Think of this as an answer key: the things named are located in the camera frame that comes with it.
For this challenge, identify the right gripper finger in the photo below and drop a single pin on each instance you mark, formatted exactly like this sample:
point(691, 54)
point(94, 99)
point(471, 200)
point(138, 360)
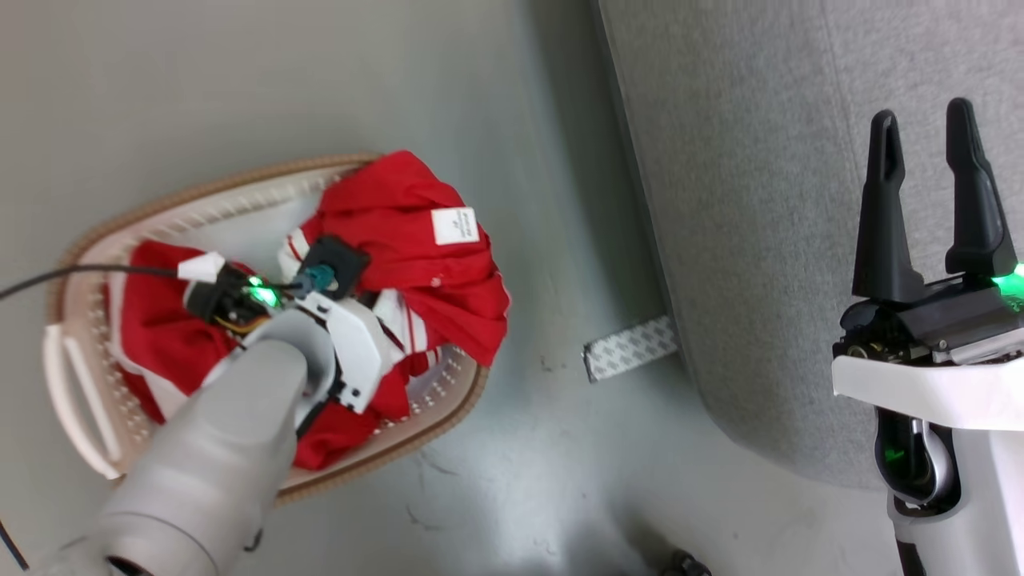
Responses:
point(884, 240)
point(976, 224)

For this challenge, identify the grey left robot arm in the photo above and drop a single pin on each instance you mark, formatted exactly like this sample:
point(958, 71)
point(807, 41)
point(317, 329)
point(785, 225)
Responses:
point(200, 464)

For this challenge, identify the white laundry basket brown rim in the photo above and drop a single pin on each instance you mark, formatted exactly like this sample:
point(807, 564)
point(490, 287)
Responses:
point(232, 196)

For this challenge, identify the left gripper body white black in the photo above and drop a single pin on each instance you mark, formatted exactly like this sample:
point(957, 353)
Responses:
point(356, 344)

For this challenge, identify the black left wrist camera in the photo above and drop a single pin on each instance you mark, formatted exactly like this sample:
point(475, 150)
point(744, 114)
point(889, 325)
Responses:
point(340, 260)

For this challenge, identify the red and white garment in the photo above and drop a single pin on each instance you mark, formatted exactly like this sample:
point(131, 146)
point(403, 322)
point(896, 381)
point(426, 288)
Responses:
point(400, 200)

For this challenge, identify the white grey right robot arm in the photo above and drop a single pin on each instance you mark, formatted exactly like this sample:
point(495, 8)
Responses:
point(984, 496)

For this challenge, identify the grey patterned tape strip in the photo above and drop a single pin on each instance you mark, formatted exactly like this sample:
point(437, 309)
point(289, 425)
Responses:
point(632, 348)

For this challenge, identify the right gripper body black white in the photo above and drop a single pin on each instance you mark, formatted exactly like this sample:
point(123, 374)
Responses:
point(928, 384)

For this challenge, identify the grey fabric sofa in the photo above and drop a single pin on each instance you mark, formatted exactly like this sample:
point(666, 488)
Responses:
point(760, 200)

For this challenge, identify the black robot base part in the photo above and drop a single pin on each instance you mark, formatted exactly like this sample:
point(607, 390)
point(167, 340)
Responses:
point(688, 566)

